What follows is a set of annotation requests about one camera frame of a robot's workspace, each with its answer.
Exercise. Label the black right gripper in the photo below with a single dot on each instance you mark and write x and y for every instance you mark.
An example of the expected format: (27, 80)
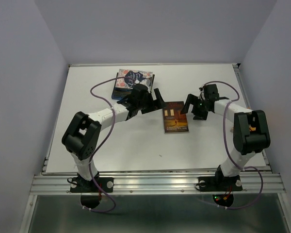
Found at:
(192, 99)

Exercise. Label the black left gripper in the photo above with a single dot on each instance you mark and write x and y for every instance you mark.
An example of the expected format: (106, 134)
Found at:
(156, 104)

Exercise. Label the dark brown book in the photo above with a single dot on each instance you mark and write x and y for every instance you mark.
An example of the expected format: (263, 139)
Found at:
(173, 120)

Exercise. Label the Little Women book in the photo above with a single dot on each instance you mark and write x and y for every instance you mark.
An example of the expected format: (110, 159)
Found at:
(128, 78)

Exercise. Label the blue sunset cover book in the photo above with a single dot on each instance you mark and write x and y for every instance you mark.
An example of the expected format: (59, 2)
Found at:
(118, 95)

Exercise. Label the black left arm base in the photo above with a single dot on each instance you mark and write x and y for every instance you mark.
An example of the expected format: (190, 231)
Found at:
(80, 185)

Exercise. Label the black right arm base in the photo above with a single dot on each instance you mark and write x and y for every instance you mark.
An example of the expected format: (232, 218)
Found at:
(218, 183)

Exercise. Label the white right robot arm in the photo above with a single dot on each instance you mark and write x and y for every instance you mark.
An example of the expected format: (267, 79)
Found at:
(250, 128)

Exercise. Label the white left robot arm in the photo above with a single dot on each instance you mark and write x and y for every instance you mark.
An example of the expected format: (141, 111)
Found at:
(81, 137)

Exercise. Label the aluminium right side rail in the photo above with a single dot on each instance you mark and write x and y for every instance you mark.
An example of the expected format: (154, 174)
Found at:
(248, 105)

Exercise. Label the aluminium rail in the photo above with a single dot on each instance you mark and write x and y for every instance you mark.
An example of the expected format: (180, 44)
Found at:
(159, 183)
(248, 105)

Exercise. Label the aluminium front rail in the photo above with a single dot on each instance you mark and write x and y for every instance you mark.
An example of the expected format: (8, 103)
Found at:
(159, 183)

